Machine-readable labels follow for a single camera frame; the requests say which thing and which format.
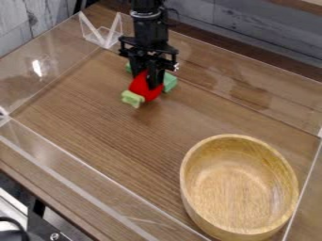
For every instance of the wooden bowl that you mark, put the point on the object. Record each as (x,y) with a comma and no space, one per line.
(240,188)

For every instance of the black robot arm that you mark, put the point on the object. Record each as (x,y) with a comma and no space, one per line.
(146,6)

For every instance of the green rectangular block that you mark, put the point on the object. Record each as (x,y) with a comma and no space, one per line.
(170,82)

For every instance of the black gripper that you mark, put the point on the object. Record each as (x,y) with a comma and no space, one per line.
(147,48)

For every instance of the red plush strawberry toy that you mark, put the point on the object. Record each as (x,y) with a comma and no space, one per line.
(139,93)

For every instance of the black metal table bracket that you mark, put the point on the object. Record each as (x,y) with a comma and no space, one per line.
(41,229)

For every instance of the clear acrylic tray wall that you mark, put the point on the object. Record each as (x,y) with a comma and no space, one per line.
(102,161)

